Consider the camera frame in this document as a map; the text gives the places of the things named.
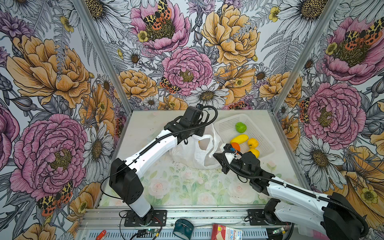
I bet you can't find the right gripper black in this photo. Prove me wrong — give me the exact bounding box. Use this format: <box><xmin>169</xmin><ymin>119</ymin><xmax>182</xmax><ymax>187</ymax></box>
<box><xmin>212</xmin><ymin>153</ymin><xmax>253</xmax><ymax>180</ymax></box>

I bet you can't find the orange toy fruit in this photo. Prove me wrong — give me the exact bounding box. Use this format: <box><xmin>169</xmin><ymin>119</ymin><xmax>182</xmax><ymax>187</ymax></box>
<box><xmin>231</xmin><ymin>143</ymin><xmax>241</xmax><ymax>152</ymax></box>

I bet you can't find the white plastic bag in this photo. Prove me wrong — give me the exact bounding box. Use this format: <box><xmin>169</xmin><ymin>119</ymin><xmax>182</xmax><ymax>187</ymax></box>
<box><xmin>170</xmin><ymin>125</ymin><xmax>223</xmax><ymax>170</ymax></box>

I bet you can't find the yellow toy banana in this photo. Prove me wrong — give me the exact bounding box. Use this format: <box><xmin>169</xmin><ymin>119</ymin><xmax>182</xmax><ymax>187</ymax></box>
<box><xmin>230</xmin><ymin>134</ymin><xmax>249</xmax><ymax>145</ymax></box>

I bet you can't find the yellow toy pepper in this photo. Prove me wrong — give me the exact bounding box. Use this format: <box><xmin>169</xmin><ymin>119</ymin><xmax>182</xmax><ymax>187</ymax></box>
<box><xmin>248</xmin><ymin>138</ymin><xmax>259</xmax><ymax>149</ymax></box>

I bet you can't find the green toy fruit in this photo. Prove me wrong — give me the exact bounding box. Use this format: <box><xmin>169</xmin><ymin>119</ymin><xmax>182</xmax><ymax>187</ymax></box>
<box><xmin>235</xmin><ymin>122</ymin><xmax>247</xmax><ymax>133</ymax></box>

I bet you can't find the yellow toy fruit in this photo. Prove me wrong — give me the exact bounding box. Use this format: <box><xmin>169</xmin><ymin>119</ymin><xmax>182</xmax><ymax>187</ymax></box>
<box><xmin>250</xmin><ymin>148</ymin><xmax>260</xmax><ymax>158</ymax></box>

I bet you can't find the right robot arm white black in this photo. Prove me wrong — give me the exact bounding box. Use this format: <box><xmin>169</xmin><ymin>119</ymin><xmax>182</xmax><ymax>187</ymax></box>
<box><xmin>214</xmin><ymin>150</ymin><xmax>369</xmax><ymax>240</ymax></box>

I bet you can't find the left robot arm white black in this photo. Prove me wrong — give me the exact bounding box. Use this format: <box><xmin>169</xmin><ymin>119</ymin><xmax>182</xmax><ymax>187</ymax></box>
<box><xmin>109</xmin><ymin>104</ymin><xmax>209</xmax><ymax>225</ymax></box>

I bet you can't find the white perforated plastic basket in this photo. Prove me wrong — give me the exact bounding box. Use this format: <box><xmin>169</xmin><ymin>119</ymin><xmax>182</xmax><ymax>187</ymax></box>
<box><xmin>214</xmin><ymin>114</ymin><xmax>276</xmax><ymax>160</ymax></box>

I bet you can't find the red white cardboard box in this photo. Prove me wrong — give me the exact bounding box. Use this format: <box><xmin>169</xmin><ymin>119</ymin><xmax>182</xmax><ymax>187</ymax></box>
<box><xmin>211</xmin><ymin>224</ymin><xmax>243</xmax><ymax>240</ymax></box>

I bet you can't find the green tape roll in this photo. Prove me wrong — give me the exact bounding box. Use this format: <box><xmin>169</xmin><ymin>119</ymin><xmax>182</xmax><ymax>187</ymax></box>
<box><xmin>173</xmin><ymin>219</ymin><xmax>195</xmax><ymax>240</ymax></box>

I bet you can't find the green circuit board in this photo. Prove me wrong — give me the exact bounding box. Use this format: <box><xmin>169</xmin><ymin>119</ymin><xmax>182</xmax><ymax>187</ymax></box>
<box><xmin>138</xmin><ymin>228</ymin><xmax>160</xmax><ymax>235</ymax></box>

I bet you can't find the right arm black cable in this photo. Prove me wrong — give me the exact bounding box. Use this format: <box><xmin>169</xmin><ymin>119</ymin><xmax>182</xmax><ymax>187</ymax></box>
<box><xmin>221</xmin><ymin>149</ymin><xmax>370</xmax><ymax>238</ymax></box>

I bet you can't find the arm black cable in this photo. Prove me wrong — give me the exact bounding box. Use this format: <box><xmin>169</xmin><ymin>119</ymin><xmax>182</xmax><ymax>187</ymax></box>
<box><xmin>221</xmin><ymin>149</ymin><xmax>370</xmax><ymax>238</ymax></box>
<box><xmin>99</xmin><ymin>104</ymin><xmax>219</xmax><ymax>200</ymax></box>

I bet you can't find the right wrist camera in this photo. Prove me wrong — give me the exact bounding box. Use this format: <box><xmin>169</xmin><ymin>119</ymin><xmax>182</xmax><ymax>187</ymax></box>
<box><xmin>222</xmin><ymin>144</ymin><xmax>237</xmax><ymax>165</ymax></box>

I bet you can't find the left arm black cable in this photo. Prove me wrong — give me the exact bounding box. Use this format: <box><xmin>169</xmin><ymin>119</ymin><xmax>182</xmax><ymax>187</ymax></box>
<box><xmin>99</xmin><ymin>104</ymin><xmax>219</xmax><ymax>200</ymax></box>

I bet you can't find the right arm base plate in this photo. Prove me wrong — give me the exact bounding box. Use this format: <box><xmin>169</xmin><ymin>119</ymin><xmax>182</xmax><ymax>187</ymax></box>
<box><xmin>244</xmin><ymin>209</ymin><xmax>269</xmax><ymax>226</ymax></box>

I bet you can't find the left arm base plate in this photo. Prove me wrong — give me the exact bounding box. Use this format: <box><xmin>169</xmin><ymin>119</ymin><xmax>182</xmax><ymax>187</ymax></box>
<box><xmin>124</xmin><ymin>210</ymin><xmax>168</xmax><ymax>227</ymax></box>

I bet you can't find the aluminium corner post left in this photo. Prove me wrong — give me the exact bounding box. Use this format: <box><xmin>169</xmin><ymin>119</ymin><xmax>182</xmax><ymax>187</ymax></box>
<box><xmin>71</xmin><ymin>0</ymin><xmax>133</xmax><ymax>115</ymax></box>

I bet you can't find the aluminium corner post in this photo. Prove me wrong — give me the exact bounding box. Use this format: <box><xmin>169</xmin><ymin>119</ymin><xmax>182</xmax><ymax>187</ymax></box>
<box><xmin>71</xmin><ymin>0</ymin><xmax>133</xmax><ymax>115</ymax></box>
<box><xmin>271</xmin><ymin>0</ymin><xmax>343</xmax><ymax>114</ymax></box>

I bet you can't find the aluminium front rail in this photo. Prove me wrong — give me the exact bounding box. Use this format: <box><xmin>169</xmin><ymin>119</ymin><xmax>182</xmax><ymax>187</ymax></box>
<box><xmin>77</xmin><ymin>206</ymin><xmax>334</xmax><ymax>240</ymax></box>

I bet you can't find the red handled tool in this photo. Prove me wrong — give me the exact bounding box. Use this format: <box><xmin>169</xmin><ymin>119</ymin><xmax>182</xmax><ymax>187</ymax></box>
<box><xmin>96</xmin><ymin>230</ymin><xmax>107</xmax><ymax>240</ymax></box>

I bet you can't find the aluminium corner post right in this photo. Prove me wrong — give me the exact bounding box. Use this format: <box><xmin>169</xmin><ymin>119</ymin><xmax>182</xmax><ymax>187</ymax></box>
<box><xmin>271</xmin><ymin>0</ymin><xmax>343</xmax><ymax>114</ymax></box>

